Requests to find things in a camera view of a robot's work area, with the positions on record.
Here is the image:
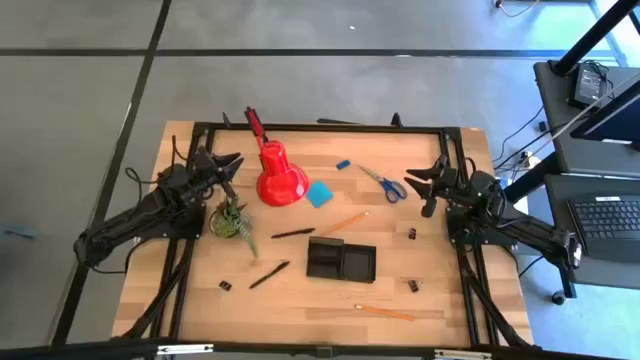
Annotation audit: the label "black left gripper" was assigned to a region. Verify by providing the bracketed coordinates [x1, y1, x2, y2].
[187, 146, 246, 200]

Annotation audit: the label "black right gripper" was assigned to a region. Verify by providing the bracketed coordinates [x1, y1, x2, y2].
[403, 153, 469, 217]

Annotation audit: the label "blue-handled scissors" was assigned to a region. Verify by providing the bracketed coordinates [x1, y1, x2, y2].
[357, 164, 409, 205]

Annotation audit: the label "orange pencil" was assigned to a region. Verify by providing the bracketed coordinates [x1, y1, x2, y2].
[323, 210, 372, 237]

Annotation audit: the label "black pen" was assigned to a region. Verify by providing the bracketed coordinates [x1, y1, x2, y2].
[248, 260, 292, 290]
[271, 227, 317, 240]

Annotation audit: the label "black mesh desk organizer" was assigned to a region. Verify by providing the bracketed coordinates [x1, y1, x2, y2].
[305, 235, 378, 284]

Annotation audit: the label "small red object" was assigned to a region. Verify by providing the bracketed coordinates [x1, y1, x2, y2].
[353, 303, 416, 322]

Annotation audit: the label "red desk lamp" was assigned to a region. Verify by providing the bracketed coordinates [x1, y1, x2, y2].
[243, 105, 311, 208]

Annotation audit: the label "green succulent in black pot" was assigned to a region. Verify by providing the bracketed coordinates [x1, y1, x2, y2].
[208, 196, 260, 260]

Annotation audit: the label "blue sticky note pad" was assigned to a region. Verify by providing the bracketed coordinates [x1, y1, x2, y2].
[305, 180, 335, 209]

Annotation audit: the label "white paper sheet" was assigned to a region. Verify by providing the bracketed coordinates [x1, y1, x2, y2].
[508, 195, 532, 235]

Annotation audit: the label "black diagonal desk leg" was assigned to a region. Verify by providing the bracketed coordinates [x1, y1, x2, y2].
[501, 151, 562, 204]

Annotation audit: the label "black side desk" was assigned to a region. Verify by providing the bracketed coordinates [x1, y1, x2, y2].
[543, 172, 640, 292]
[532, 59, 640, 180]

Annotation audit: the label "black laptop keyboard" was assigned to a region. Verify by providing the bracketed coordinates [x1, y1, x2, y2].
[567, 194, 640, 265]

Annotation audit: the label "black power adapter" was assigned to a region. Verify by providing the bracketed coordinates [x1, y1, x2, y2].
[568, 62, 610, 110]

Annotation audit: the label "black monitor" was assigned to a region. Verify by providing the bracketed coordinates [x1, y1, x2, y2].
[569, 78, 640, 147]

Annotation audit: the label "black vertical pole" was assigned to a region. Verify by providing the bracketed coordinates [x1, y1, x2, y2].
[551, 0, 640, 77]

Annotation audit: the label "black overhead crossbar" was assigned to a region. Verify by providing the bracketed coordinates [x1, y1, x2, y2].
[0, 338, 640, 360]

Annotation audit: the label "black aluminium table frame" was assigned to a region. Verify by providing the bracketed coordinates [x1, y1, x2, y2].
[113, 112, 535, 351]

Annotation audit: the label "silver metal bracket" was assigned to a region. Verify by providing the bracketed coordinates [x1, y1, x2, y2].
[156, 342, 215, 357]
[433, 348, 494, 360]

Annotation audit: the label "white cable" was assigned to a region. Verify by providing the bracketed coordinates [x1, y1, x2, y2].
[548, 74, 640, 143]

